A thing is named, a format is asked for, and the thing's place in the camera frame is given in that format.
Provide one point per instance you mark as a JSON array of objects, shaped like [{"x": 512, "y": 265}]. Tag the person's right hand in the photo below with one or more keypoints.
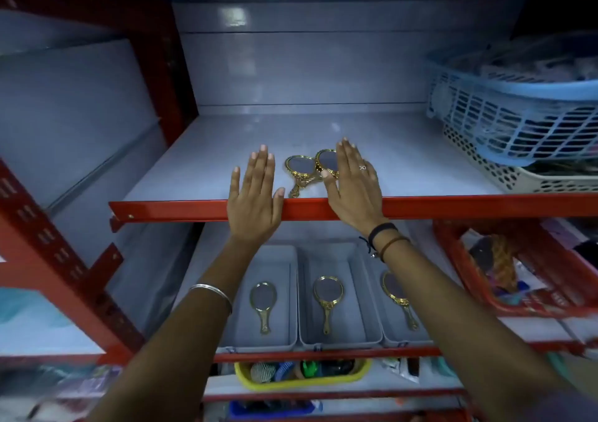
[{"x": 357, "y": 197}]

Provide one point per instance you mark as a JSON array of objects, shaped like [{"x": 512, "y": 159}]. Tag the person's left hand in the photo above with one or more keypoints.
[{"x": 252, "y": 202}]

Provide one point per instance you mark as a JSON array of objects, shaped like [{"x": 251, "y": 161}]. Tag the grey plastic tray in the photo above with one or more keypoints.
[
  {"x": 355, "y": 305},
  {"x": 280, "y": 267},
  {"x": 392, "y": 328}
]

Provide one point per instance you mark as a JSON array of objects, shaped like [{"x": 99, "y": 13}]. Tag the person's right forearm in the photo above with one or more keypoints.
[{"x": 444, "y": 323}]

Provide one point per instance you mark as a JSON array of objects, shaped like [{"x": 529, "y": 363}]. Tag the person's left forearm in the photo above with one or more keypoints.
[{"x": 187, "y": 342}]

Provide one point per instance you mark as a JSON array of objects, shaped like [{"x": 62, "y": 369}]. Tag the black wrist band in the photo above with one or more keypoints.
[{"x": 383, "y": 229}]

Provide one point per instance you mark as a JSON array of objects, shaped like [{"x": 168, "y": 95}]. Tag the brown wrist band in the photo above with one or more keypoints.
[{"x": 394, "y": 242}]

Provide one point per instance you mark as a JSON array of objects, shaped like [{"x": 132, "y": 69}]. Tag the silver bangle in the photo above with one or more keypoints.
[{"x": 215, "y": 290}]

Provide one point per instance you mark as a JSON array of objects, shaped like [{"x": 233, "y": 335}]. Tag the golden braided hair piece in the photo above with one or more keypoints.
[{"x": 502, "y": 253}]

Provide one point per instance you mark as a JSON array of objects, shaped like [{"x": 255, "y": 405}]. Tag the cream perforated plastic basket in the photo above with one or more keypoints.
[{"x": 514, "y": 181}]

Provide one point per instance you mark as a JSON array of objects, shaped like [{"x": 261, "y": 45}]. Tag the assorted hair accessories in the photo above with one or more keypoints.
[{"x": 299, "y": 370}]

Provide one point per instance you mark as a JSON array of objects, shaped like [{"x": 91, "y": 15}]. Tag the small clear packet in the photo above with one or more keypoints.
[{"x": 402, "y": 370}]

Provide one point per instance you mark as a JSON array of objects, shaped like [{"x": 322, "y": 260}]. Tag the light blue lattice basket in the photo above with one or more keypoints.
[{"x": 514, "y": 95}]

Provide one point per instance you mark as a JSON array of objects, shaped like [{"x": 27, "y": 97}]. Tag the yellow plastic basket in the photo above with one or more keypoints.
[{"x": 303, "y": 384}]

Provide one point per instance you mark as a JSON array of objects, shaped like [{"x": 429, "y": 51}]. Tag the dark blue plastic basket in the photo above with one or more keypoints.
[{"x": 243, "y": 410}]

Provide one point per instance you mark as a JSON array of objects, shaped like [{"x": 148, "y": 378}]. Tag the red slotted rack upright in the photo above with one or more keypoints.
[{"x": 42, "y": 244}]

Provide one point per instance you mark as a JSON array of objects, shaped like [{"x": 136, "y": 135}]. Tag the red plastic basket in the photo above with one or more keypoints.
[{"x": 551, "y": 307}]

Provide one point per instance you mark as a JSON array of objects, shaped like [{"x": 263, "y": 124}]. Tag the pale blue shelf board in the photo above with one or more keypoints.
[{"x": 46, "y": 328}]

